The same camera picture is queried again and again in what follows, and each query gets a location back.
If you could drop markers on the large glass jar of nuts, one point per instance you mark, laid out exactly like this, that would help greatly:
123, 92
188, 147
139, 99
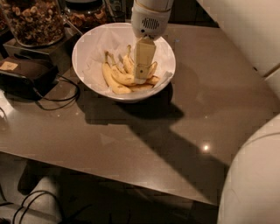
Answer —
34, 23

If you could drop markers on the dark metal jar stand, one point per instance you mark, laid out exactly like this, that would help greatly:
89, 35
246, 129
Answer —
60, 53

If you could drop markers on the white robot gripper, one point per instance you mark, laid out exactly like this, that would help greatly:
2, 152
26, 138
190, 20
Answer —
149, 24

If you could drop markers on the white ceramic bowl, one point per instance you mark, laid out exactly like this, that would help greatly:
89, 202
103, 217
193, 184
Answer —
87, 55

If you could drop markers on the bottom right yellow banana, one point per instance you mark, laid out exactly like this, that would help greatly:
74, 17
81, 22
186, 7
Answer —
150, 83

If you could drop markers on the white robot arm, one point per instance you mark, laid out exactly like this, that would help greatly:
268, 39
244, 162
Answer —
194, 124

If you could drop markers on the black device with label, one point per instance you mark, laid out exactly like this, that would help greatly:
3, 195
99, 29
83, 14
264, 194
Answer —
30, 79

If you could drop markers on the left long yellow banana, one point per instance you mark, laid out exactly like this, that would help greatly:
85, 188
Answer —
107, 73

